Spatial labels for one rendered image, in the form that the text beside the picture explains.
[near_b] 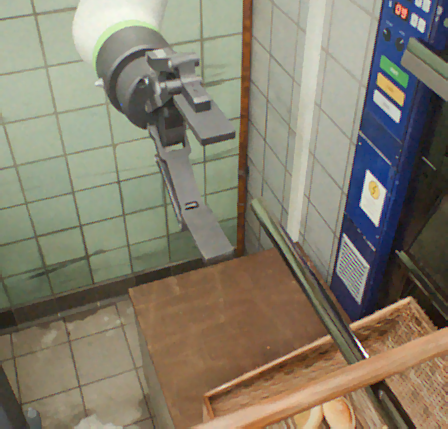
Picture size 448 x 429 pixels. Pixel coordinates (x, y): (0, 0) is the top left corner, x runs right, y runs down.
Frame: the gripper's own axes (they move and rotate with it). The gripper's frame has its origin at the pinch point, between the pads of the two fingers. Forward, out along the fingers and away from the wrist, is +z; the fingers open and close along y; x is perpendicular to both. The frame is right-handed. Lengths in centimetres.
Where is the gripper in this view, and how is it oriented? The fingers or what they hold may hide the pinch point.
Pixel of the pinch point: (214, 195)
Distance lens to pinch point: 52.3
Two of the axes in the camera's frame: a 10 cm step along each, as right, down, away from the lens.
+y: 0.0, 7.4, 6.7
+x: -9.3, 2.5, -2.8
